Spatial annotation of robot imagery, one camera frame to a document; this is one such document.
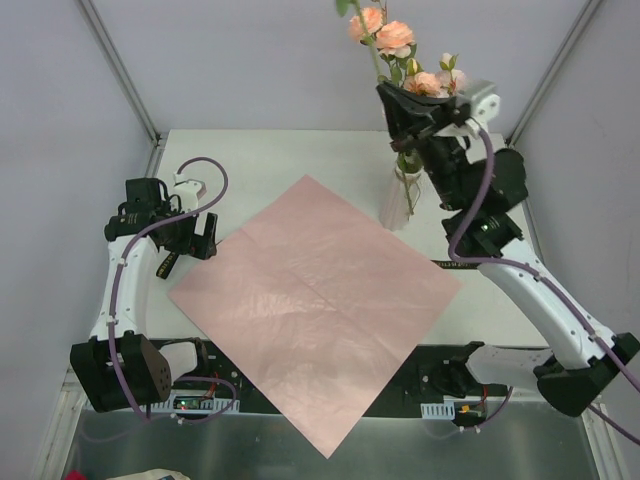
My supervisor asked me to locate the pink rose stem two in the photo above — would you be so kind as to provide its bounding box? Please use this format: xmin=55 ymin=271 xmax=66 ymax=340
xmin=334 ymin=0 xmax=419 ymax=216

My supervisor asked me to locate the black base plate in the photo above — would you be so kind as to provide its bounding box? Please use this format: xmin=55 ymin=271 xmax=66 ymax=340
xmin=196 ymin=339 xmax=508 ymax=425

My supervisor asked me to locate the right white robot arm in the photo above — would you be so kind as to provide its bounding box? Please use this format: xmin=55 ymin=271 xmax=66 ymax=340
xmin=376 ymin=80 xmax=639 ymax=417

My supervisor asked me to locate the white ribbed ceramic vase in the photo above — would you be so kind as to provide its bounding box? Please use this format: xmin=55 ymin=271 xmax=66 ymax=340
xmin=379 ymin=154 xmax=423 ymax=231

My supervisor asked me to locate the right aluminium frame post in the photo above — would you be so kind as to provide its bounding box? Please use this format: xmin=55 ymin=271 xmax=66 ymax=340
xmin=505 ymin=0 xmax=605 ymax=147

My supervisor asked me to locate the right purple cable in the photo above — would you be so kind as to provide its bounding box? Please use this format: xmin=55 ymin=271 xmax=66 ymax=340
xmin=424 ymin=127 xmax=640 ymax=446

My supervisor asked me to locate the purple cable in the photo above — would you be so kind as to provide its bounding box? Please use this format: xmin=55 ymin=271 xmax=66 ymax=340
xmin=79 ymin=157 xmax=241 ymax=444
xmin=424 ymin=127 xmax=640 ymax=446

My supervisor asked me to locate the black ribbon gold lettering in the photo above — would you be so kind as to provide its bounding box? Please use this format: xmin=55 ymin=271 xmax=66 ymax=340
xmin=155 ymin=252 xmax=180 ymax=280

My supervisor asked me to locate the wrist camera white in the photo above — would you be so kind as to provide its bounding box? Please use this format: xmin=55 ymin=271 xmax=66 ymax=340
xmin=457 ymin=80 xmax=501 ymax=138
xmin=172 ymin=172 xmax=207 ymax=212

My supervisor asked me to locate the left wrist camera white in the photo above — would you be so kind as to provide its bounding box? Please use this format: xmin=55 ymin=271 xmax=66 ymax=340
xmin=172 ymin=172 xmax=207 ymax=212

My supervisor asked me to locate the pink rose stem one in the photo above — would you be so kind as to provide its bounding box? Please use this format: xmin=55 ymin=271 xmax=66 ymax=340
xmin=402 ymin=58 xmax=451 ymax=98

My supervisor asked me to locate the pink tissue paper sheet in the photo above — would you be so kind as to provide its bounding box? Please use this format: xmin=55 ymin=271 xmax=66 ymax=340
xmin=170 ymin=177 xmax=460 ymax=457

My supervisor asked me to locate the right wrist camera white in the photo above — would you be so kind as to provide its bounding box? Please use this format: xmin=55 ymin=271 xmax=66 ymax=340
xmin=457 ymin=80 xmax=501 ymax=138

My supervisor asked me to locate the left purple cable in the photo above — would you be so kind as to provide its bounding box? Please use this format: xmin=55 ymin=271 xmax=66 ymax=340
xmin=79 ymin=157 xmax=241 ymax=444

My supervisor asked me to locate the pink rose stem three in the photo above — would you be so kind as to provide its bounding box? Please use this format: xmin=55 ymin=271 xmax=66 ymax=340
xmin=435 ymin=52 xmax=468 ymax=97

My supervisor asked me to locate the left aluminium frame post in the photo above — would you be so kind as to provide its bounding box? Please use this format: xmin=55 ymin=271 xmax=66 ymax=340
xmin=75 ymin=0 xmax=162 ymax=146

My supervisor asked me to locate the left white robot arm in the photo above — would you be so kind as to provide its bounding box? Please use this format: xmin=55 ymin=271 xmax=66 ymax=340
xmin=70 ymin=174 xmax=218 ymax=413

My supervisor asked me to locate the aluminium frame post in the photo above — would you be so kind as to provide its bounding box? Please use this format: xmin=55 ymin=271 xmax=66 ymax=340
xmin=505 ymin=0 xmax=605 ymax=147
xmin=75 ymin=0 xmax=162 ymax=146

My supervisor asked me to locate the front aluminium rail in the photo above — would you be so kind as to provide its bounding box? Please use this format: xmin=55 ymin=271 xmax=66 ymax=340
xmin=61 ymin=380 xmax=94 ymax=412

